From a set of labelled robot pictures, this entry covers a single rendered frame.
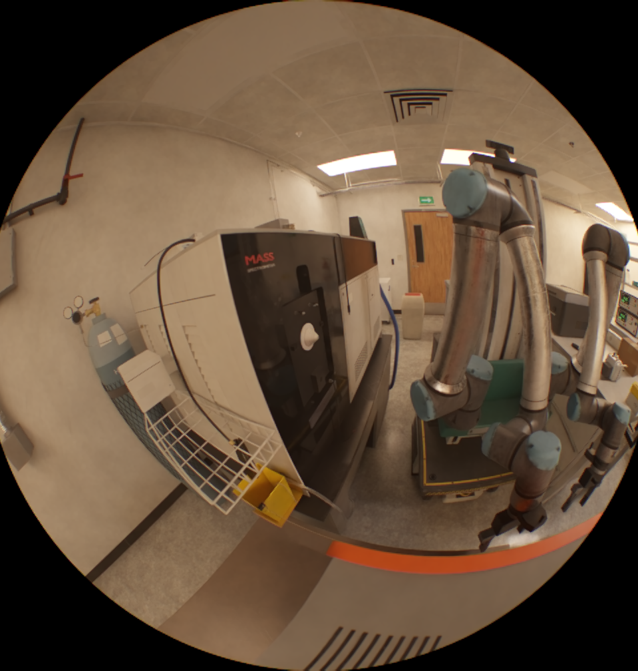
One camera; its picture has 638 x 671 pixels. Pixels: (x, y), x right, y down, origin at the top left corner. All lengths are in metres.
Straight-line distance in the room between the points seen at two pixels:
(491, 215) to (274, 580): 1.01
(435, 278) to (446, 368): 3.71
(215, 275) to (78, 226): 1.28
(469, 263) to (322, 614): 0.58
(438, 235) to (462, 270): 3.76
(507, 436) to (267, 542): 0.69
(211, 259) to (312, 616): 0.43
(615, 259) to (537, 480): 0.77
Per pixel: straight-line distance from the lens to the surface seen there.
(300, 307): 0.42
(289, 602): 0.70
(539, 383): 0.58
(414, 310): 3.02
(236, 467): 0.84
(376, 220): 4.24
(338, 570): 0.25
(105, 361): 1.00
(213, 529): 1.66
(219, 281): 0.28
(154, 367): 0.54
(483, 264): 0.47
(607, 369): 1.44
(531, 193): 1.04
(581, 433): 1.47
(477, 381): 0.76
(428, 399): 0.65
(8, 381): 1.55
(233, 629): 0.79
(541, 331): 0.55
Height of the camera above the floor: 1.38
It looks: 23 degrees down
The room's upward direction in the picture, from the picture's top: 9 degrees counter-clockwise
